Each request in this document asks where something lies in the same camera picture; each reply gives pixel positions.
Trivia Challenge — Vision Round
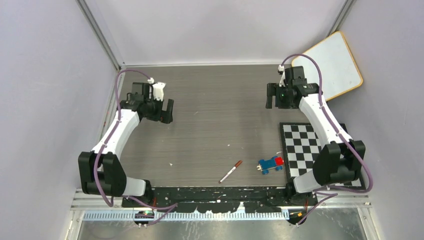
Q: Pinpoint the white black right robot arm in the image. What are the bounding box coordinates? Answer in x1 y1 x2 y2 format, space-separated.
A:
265 65 366 205

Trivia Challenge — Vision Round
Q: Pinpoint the aluminium front frame rail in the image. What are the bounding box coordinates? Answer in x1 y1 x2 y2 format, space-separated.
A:
70 188 373 222

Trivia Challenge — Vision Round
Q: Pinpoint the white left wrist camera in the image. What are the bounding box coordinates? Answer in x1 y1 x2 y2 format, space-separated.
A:
147 77 166 102

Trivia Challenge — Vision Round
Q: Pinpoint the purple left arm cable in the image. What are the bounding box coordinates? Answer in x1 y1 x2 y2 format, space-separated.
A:
93 68 179 226

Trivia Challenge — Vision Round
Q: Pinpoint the black white checkerboard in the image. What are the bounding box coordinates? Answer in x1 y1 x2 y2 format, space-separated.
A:
279 122 365 193

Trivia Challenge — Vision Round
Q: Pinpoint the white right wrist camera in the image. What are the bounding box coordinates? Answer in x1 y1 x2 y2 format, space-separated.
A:
277 64 286 87

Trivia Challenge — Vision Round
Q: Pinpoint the blue red toy car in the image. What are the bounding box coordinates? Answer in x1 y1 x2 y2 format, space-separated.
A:
256 156 285 175

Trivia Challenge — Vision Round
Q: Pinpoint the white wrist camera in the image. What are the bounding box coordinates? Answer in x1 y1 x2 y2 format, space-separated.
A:
277 64 286 87
147 77 166 102

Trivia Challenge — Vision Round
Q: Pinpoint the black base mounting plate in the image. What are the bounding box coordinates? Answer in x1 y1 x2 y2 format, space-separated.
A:
122 186 314 211

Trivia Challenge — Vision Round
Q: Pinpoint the brown whiteboard marker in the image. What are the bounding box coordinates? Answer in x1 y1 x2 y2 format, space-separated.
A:
218 160 243 184

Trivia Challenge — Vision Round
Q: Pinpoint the yellow framed whiteboard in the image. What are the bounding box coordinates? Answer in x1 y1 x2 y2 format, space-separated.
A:
304 31 363 101

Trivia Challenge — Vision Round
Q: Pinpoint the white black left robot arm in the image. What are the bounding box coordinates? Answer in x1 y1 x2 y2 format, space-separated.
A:
78 82 174 207

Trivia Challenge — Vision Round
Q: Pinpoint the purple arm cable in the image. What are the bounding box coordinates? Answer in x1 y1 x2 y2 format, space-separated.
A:
93 68 179 226
280 53 374 226

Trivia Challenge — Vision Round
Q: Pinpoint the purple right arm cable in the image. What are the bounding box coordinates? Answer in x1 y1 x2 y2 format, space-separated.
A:
280 53 374 226

